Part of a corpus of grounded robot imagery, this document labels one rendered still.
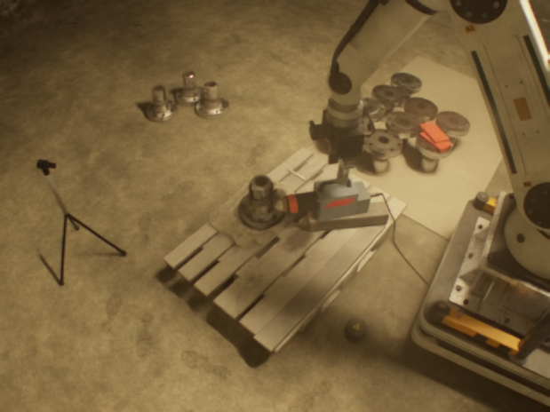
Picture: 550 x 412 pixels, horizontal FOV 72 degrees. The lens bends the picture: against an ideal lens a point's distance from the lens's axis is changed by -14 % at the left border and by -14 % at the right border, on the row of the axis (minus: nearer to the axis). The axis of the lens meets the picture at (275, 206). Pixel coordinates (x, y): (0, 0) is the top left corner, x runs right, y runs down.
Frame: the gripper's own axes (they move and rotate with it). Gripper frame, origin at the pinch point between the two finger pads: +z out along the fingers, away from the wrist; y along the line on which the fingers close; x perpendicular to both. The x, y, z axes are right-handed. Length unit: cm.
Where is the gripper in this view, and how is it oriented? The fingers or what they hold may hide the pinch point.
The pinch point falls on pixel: (338, 167)
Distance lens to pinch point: 218.8
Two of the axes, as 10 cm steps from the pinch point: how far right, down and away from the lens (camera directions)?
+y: -2.2, -7.2, 6.6
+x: -9.8, 1.6, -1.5
